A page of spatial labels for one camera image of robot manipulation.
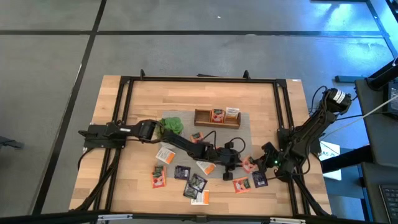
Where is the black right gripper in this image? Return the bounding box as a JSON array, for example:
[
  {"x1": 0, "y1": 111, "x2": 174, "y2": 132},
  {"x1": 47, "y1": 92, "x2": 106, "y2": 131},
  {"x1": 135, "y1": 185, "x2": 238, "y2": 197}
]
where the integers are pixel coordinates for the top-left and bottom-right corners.
[{"x1": 251, "y1": 142, "x2": 293, "y2": 183}]

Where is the black floor beam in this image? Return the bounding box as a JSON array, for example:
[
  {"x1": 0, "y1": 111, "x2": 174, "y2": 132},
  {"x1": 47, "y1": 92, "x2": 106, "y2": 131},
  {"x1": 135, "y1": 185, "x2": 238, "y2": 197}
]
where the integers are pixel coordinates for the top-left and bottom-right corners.
[{"x1": 322, "y1": 145, "x2": 374, "y2": 174}]

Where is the silver metal bracket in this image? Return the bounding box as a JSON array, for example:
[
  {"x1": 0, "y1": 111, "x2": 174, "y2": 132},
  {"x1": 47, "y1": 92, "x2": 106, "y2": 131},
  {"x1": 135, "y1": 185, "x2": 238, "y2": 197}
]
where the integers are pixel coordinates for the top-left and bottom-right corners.
[
  {"x1": 97, "y1": 213, "x2": 134, "y2": 222},
  {"x1": 269, "y1": 217, "x2": 306, "y2": 224}
]

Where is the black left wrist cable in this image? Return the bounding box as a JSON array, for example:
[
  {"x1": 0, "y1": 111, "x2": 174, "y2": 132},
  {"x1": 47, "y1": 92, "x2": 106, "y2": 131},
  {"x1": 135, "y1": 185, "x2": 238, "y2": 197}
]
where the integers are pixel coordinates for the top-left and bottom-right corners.
[{"x1": 203, "y1": 129, "x2": 247, "y2": 154}]

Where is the dark computer screen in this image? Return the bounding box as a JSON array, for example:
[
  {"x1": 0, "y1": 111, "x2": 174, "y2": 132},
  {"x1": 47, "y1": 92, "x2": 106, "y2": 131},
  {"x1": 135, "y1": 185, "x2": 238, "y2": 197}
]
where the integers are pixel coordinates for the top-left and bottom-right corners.
[{"x1": 387, "y1": 81, "x2": 398, "y2": 116}]

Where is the white printed sign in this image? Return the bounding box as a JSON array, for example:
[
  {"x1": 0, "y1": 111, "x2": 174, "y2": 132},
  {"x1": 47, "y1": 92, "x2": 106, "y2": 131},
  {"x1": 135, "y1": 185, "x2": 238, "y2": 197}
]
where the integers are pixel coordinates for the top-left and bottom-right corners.
[{"x1": 319, "y1": 140, "x2": 342, "y2": 182}]

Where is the black aluminium table frame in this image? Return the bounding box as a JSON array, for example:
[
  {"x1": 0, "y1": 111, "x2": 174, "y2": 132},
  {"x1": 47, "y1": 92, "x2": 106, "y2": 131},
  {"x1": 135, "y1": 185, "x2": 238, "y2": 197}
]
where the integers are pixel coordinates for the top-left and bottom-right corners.
[{"x1": 70, "y1": 68, "x2": 332, "y2": 218}]

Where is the teal metal bar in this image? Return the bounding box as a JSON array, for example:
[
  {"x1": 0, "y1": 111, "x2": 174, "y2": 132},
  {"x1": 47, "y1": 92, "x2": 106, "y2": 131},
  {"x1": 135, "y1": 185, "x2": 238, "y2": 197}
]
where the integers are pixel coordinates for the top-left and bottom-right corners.
[{"x1": 335, "y1": 75, "x2": 368, "y2": 83}]

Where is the white cord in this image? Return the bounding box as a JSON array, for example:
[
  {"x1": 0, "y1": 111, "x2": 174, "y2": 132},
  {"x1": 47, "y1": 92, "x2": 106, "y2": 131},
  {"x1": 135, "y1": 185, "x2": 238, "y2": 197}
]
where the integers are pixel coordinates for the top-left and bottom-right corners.
[{"x1": 322, "y1": 94, "x2": 398, "y2": 139}]

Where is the succulent in white patterned pot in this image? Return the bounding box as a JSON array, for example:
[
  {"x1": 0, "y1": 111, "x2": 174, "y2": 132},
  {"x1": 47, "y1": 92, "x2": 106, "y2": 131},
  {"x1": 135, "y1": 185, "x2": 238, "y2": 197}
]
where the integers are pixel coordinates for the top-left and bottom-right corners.
[{"x1": 154, "y1": 116, "x2": 185, "y2": 150}]

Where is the orange red tea packet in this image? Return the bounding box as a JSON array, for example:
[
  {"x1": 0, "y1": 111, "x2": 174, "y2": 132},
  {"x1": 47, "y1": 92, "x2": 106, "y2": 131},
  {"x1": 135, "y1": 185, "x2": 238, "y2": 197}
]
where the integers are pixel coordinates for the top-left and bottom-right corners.
[
  {"x1": 232, "y1": 176, "x2": 252, "y2": 194},
  {"x1": 241, "y1": 154, "x2": 257, "y2": 174},
  {"x1": 190, "y1": 131, "x2": 205, "y2": 144},
  {"x1": 151, "y1": 165, "x2": 167, "y2": 189},
  {"x1": 210, "y1": 108, "x2": 226, "y2": 124}
]

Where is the dark foil tea packet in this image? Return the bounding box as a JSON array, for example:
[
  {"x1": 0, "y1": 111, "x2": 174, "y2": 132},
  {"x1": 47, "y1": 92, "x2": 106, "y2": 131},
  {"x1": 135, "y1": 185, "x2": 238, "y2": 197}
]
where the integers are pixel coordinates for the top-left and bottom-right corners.
[
  {"x1": 251, "y1": 170, "x2": 269, "y2": 189},
  {"x1": 188, "y1": 173, "x2": 208, "y2": 193},
  {"x1": 173, "y1": 165, "x2": 191, "y2": 181},
  {"x1": 183, "y1": 182, "x2": 200, "y2": 200}
]

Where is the black computer keyboard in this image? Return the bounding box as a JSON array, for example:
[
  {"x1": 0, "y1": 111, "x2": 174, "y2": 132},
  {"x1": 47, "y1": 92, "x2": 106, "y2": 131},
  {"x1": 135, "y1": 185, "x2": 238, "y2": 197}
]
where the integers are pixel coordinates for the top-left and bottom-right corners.
[{"x1": 378, "y1": 184, "x2": 398, "y2": 223}]

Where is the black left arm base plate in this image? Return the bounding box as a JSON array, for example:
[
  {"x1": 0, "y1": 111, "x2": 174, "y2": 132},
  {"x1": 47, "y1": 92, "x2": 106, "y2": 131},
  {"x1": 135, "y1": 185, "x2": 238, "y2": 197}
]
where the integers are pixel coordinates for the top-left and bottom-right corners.
[{"x1": 78, "y1": 123, "x2": 129, "y2": 149}]

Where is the black slanted pole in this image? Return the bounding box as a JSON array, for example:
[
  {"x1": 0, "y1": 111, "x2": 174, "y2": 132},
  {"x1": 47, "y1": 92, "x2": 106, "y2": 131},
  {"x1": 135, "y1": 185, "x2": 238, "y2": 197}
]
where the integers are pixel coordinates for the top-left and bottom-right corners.
[{"x1": 366, "y1": 57, "x2": 398, "y2": 91}]

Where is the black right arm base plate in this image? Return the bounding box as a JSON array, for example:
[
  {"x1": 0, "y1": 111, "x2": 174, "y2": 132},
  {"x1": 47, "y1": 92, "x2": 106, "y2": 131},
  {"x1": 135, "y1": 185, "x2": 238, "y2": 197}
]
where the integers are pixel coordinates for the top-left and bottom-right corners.
[{"x1": 277, "y1": 128, "x2": 322, "y2": 154}]

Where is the wooden tea organizer box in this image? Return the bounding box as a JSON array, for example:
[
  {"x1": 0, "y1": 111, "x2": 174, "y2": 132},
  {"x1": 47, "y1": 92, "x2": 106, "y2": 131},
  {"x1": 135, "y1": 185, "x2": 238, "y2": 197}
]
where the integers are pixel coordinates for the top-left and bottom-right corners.
[{"x1": 194, "y1": 108, "x2": 242, "y2": 130}]

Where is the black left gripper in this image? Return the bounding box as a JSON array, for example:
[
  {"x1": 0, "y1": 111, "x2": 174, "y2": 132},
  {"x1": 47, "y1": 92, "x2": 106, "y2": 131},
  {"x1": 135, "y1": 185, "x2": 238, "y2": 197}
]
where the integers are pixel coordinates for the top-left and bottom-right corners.
[{"x1": 214, "y1": 142, "x2": 249, "y2": 181}]

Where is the grey woven placemat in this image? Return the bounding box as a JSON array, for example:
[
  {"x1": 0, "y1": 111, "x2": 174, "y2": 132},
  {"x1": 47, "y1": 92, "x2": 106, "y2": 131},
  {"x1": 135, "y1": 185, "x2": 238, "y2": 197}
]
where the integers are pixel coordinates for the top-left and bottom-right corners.
[{"x1": 158, "y1": 110, "x2": 257, "y2": 180}]

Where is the white orange tea packet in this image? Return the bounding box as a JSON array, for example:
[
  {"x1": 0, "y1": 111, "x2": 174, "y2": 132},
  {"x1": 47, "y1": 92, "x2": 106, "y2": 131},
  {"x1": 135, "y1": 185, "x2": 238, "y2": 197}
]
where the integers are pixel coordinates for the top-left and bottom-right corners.
[
  {"x1": 190, "y1": 190, "x2": 210, "y2": 206},
  {"x1": 155, "y1": 146, "x2": 176, "y2": 165},
  {"x1": 224, "y1": 107, "x2": 241, "y2": 121},
  {"x1": 195, "y1": 160, "x2": 217, "y2": 176}
]

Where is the black frame crossbeam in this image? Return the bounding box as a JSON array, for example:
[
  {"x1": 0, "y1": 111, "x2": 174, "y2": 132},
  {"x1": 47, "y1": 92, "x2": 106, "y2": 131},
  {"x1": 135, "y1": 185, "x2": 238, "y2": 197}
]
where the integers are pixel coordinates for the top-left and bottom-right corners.
[{"x1": 0, "y1": 210, "x2": 398, "y2": 224}]

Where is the black chair base leg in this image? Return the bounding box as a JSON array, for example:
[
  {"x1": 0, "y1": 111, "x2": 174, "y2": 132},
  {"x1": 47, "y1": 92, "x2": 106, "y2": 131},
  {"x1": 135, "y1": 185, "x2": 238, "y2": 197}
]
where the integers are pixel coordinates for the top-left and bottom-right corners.
[{"x1": 0, "y1": 136, "x2": 25, "y2": 150}]

